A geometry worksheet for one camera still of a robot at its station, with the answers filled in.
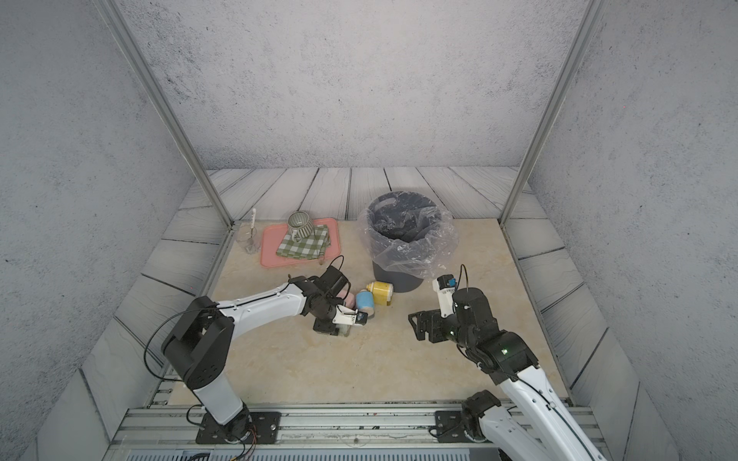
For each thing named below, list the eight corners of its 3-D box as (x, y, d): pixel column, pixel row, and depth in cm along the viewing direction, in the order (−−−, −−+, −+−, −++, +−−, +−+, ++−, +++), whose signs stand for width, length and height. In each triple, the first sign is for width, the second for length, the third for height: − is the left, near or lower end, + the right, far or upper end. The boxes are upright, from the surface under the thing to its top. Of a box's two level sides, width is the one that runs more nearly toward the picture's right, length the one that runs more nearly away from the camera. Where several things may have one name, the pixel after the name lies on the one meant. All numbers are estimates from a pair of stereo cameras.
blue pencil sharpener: (356, 318, 95) (355, 308, 89) (357, 300, 99) (356, 289, 94) (374, 318, 95) (373, 308, 89) (374, 300, 99) (374, 289, 94)
